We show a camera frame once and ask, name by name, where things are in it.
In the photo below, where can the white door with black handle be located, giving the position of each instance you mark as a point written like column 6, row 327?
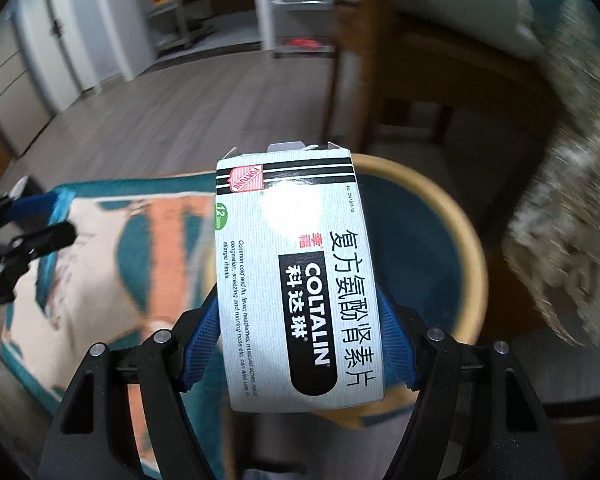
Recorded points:
column 66, row 47

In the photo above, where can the grey rolling shelf cart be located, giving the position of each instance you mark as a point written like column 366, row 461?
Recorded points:
column 303, row 28

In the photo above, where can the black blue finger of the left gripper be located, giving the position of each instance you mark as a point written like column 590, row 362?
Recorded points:
column 30, row 201

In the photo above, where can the floral sofa cover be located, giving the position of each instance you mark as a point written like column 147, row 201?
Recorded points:
column 552, row 242

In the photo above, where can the metal storage rack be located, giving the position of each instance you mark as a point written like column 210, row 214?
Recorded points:
column 177, row 24

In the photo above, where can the teal orange patterned cushion mat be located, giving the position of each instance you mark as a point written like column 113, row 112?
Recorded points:
column 142, row 257

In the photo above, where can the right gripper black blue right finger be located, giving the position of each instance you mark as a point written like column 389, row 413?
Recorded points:
column 480, row 392

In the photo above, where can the white Coltalin medicine box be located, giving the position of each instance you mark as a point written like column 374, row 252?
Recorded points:
column 299, row 316

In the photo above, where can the teal yellow trash bin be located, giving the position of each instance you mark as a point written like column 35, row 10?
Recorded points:
column 426, row 256

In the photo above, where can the beige refrigerator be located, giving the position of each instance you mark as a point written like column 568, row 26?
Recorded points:
column 23, row 113

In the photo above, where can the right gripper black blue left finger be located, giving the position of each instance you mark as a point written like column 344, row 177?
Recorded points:
column 92, row 433

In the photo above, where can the wooden chair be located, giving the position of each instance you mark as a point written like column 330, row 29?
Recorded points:
column 404, row 57

